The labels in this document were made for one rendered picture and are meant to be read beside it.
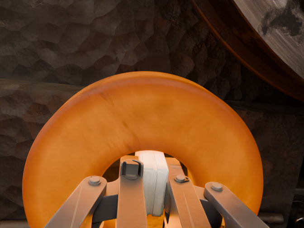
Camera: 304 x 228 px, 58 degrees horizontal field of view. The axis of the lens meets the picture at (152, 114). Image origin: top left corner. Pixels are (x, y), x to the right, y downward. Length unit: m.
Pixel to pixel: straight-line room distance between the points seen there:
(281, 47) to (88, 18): 0.20
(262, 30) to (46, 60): 0.23
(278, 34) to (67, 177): 0.15
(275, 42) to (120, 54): 0.18
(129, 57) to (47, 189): 0.18
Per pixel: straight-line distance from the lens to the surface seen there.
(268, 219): 0.33
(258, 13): 0.18
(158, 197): 0.16
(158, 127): 0.16
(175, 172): 0.17
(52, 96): 0.27
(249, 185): 0.19
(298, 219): 0.38
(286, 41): 0.18
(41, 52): 0.32
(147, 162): 0.16
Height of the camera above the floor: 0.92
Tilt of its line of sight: 13 degrees down
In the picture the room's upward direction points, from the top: 6 degrees clockwise
